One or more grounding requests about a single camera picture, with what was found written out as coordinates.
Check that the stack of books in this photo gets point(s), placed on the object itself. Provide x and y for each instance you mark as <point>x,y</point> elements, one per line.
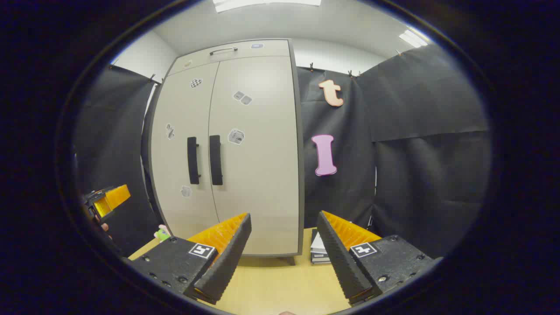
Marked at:
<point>319,251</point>

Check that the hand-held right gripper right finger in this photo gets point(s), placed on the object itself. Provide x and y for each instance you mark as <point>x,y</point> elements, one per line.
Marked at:
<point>341,262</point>

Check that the grey double-door shoe cabinet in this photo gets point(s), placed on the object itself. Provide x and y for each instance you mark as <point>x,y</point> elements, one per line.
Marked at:
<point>301,175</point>

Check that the black backdrop cloth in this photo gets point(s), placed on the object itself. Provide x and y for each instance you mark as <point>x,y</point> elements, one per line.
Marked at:
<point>415,175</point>
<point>113,131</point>

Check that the long ceiling light panel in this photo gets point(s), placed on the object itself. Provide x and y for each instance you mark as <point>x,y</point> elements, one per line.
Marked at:
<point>262,4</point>

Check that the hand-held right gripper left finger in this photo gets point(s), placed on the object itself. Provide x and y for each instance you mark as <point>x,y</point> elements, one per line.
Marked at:
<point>227,262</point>

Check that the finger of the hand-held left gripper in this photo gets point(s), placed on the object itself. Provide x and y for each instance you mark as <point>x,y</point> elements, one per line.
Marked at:
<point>116,197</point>

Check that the small green pink toy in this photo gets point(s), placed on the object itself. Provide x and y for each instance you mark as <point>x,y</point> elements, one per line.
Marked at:
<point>162,234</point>

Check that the grey shoe cabinet door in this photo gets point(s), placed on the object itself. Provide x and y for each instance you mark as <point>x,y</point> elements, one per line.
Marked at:
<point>262,175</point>
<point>175,166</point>

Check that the grey cabinet drawer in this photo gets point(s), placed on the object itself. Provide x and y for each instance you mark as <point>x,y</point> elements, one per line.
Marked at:
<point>245,54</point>

